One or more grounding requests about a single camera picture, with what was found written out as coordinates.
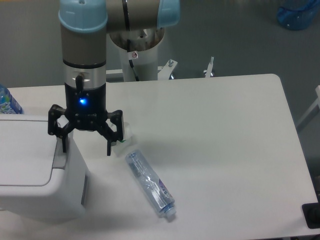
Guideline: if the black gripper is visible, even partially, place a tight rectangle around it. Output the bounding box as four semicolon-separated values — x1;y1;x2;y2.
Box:
47;81;125;157

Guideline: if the white pedal trash can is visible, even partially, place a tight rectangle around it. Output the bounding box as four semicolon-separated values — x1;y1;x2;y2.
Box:
0;114;90;219

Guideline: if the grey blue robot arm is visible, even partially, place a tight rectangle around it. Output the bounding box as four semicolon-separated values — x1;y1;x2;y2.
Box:
48;0;181;153

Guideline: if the crumpled white plastic cup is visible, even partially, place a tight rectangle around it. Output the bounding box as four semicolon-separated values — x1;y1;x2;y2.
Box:
111;122;133;156

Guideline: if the blue labelled bottle at left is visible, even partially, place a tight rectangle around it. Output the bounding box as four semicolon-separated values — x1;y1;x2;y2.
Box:
0;84;24;114

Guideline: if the clear empty plastic bottle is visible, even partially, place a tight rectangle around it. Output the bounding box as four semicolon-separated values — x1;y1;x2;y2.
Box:
125;149;177;221

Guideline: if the large blue water jug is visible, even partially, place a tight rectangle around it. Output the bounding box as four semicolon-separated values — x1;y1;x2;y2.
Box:
276;0;320;31

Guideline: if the white furniture leg at right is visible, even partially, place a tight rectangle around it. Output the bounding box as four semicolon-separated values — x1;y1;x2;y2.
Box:
295;85;320;133

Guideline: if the black device at table edge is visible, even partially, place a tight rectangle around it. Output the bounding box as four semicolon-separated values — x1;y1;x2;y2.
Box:
302;202;320;229

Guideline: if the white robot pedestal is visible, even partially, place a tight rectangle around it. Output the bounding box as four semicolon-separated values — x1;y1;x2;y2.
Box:
118;46;158;82

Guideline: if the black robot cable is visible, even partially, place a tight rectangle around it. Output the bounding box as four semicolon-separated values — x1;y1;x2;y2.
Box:
126;38;140;82

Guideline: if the white base bracket frame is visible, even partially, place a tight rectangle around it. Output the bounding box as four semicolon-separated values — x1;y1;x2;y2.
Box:
105;56;215;80

